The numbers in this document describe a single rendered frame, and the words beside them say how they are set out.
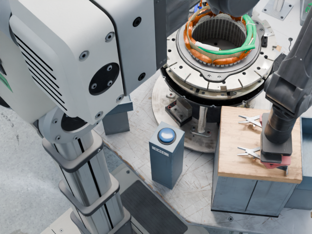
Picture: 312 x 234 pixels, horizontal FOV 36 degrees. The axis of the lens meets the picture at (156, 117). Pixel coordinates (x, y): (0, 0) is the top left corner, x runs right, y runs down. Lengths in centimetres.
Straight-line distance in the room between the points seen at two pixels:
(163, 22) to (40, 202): 195
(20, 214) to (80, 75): 197
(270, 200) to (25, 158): 145
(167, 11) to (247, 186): 85
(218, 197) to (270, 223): 20
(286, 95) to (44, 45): 64
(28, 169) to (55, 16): 206
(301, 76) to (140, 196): 121
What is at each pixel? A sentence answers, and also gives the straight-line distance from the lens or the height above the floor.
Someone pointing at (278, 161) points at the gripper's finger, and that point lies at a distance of 109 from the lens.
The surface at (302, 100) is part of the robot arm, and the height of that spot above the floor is 135.
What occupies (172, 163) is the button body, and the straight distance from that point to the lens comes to 127.
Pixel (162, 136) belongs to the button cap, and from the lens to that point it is 122.
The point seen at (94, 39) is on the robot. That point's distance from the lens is 38.
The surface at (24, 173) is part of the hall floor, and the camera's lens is 242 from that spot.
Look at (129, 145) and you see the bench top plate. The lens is 151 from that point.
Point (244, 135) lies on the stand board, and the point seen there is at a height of 107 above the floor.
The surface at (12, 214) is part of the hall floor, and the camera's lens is 236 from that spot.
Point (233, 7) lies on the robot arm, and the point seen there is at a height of 175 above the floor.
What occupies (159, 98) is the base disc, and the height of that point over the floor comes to 80.
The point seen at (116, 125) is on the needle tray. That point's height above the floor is 83.
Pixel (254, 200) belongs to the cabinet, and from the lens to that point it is 133.
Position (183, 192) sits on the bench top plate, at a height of 78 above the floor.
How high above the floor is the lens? 212
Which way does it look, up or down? 59 degrees down
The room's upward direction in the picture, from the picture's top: 3 degrees counter-clockwise
